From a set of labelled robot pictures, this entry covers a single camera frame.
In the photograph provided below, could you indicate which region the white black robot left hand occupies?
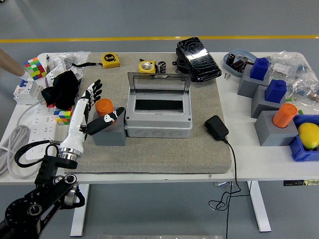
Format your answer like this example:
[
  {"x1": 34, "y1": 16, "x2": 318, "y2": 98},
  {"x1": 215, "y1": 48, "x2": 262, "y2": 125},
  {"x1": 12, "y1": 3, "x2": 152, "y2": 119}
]
[{"x1": 59, "y1": 79, "x2": 125, "y2": 156}]

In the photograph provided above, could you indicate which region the orange cylinder battery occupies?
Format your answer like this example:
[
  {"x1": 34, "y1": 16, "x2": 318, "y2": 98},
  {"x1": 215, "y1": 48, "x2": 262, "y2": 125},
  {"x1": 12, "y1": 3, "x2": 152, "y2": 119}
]
[
  {"x1": 272, "y1": 103, "x2": 299, "y2": 128},
  {"x1": 95, "y1": 98, "x2": 115, "y2": 125}
]

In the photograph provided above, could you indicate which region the grey electrical enclosure box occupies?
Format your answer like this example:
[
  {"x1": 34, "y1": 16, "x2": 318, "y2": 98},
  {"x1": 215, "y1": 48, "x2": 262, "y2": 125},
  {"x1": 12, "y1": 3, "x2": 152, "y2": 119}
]
[{"x1": 124, "y1": 92, "x2": 194, "y2": 138}]

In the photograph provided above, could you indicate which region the blue battery block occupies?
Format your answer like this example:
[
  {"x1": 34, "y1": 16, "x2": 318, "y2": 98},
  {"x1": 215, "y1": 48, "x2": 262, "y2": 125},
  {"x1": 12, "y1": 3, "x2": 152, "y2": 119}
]
[
  {"x1": 250, "y1": 57, "x2": 270, "y2": 81},
  {"x1": 264, "y1": 79, "x2": 287, "y2": 103}
]

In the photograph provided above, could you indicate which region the small colourful puzzle cube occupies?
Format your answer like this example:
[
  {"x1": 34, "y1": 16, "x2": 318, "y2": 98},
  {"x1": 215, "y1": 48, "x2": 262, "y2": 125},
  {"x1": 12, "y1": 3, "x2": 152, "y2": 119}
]
[{"x1": 53, "y1": 106, "x2": 75, "y2": 126}]

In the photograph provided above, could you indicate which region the white power strip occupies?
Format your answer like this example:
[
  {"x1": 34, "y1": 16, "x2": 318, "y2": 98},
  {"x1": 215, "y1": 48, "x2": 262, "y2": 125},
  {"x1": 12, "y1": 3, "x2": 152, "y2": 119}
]
[{"x1": 25, "y1": 101, "x2": 58, "y2": 161}]

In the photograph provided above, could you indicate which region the grey block with round hole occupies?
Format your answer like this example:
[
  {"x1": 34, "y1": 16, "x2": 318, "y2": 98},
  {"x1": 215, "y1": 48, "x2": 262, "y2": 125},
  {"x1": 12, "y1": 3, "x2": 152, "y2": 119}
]
[{"x1": 92, "y1": 107, "x2": 127, "y2": 147}]

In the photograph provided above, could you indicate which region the black cloth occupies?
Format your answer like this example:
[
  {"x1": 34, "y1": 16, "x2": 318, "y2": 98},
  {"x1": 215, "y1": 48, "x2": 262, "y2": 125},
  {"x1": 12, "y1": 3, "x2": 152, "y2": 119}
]
[{"x1": 41, "y1": 71, "x2": 80, "y2": 110}]

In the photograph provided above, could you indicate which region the white circuit breaker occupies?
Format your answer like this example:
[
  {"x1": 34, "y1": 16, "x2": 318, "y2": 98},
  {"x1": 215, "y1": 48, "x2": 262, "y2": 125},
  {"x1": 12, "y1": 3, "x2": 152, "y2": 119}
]
[{"x1": 12, "y1": 79, "x2": 44, "y2": 106}]

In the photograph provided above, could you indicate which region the clear plastic bag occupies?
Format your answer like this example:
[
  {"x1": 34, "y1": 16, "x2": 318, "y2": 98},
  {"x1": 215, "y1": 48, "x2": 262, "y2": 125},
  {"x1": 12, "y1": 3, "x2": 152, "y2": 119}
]
[{"x1": 47, "y1": 51, "x2": 91, "y2": 82}]

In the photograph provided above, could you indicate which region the large colourful puzzle cube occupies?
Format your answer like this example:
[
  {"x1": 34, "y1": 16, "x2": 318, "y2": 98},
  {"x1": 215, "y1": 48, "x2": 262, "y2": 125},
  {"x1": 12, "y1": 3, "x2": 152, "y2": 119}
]
[{"x1": 23, "y1": 57, "x2": 48, "y2": 81}]

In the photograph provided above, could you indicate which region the yellow tape measure black label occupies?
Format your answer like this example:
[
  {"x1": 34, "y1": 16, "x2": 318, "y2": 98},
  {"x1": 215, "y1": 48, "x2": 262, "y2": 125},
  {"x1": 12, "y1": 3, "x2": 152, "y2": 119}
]
[{"x1": 71, "y1": 53, "x2": 120, "y2": 69}]

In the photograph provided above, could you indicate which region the grey-brown mat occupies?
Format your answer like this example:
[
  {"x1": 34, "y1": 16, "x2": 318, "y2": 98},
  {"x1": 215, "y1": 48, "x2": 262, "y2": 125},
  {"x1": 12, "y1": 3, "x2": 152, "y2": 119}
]
[{"x1": 64, "y1": 51, "x2": 233, "y2": 175}]

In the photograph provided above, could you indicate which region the white table leg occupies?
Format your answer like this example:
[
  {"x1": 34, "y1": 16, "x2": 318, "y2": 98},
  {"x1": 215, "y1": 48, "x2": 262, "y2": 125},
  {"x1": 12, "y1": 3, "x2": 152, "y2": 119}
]
[
  {"x1": 246, "y1": 181, "x2": 272, "y2": 233},
  {"x1": 70, "y1": 184, "x2": 90, "y2": 237}
]

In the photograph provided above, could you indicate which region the person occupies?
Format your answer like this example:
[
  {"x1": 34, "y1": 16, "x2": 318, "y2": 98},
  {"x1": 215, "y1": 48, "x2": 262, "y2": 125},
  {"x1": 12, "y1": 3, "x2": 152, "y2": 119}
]
[{"x1": 0, "y1": 48, "x2": 27, "y2": 77}]

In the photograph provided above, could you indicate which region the yellow tape measure shiny face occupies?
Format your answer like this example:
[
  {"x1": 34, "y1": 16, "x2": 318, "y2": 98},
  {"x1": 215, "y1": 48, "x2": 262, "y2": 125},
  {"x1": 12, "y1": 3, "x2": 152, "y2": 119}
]
[{"x1": 138, "y1": 59, "x2": 157, "y2": 74}]

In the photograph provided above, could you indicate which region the black pouch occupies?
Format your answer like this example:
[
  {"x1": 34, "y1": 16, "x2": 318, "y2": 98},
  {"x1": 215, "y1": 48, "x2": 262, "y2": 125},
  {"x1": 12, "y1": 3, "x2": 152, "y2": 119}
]
[{"x1": 171, "y1": 47, "x2": 197, "y2": 82}]

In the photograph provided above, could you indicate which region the black power adapter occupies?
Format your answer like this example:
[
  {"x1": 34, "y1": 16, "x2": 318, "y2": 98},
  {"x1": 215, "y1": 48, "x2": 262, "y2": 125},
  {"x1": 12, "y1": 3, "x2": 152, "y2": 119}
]
[{"x1": 204, "y1": 115, "x2": 229, "y2": 141}]

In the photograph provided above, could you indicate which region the blue dish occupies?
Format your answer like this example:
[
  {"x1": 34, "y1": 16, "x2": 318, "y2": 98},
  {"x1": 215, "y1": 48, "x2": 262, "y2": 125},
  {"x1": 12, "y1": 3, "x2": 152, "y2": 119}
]
[{"x1": 223, "y1": 48, "x2": 257, "y2": 77}]

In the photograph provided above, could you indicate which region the brown capacitor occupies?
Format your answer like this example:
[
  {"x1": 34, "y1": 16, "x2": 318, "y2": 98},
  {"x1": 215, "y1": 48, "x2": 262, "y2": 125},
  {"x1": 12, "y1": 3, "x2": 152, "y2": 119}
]
[{"x1": 231, "y1": 60, "x2": 246, "y2": 71}]

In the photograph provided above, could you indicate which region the grey block holder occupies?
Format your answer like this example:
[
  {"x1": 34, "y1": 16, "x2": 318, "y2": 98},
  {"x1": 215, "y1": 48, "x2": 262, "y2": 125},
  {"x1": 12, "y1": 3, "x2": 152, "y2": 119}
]
[
  {"x1": 251, "y1": 86, "x2": 287, "y2": 119},
  {"x1": 254, "y1": 110, "x2": 299, "y2": 147},
  {"x1": 237, "y1": 66, "x2": 271, "y2": 98}
]

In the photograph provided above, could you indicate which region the metal clip part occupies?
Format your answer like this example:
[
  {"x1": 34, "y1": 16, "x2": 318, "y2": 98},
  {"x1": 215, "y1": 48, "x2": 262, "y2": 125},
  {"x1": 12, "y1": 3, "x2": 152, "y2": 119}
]
[{"x1": 236, "y1": 55, "x2": 252, "y2": 66}]

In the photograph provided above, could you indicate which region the clear bag white label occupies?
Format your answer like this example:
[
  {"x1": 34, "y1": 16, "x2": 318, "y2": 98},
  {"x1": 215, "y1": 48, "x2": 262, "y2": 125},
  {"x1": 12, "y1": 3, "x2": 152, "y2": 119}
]
[{"x1": 269, "y1": 51, "x2": 305, "y2": 83}]

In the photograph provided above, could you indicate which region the blue plastic bin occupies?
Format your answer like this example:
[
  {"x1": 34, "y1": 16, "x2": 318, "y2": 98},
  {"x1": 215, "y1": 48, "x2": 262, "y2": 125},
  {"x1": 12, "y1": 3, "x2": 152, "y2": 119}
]
[{"x1": 289, "y1": 114, "x2": 319, "y2": 162}]

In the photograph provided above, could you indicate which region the table control panel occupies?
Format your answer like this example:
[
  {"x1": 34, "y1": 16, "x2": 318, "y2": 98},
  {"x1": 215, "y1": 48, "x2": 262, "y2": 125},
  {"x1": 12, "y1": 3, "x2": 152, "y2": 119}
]
[{"x1": 283, "y1": 179, "x2": 319, "y2": 187}]

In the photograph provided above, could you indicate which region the yellow lemon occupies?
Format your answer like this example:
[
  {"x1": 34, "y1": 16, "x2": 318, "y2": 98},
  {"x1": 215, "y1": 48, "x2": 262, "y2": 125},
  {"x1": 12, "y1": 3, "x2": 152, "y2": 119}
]
[{"x1": 298, "y1": 122, "x2": 319, "y2": 150}]

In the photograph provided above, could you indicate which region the clear bag of resistors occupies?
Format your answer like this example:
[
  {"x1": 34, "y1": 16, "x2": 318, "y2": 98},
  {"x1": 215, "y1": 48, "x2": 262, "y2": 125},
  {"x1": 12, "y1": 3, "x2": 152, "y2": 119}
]
[{"x1": 286, "y1": 63, "x2": 319, "y2": 112}]

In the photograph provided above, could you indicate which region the black adapter cord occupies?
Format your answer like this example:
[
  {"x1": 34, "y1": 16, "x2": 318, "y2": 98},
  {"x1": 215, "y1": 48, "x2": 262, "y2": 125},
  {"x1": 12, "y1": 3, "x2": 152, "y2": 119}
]
[{"x1": 208, "y1": 138, "x2": 251, "y2": 239}]

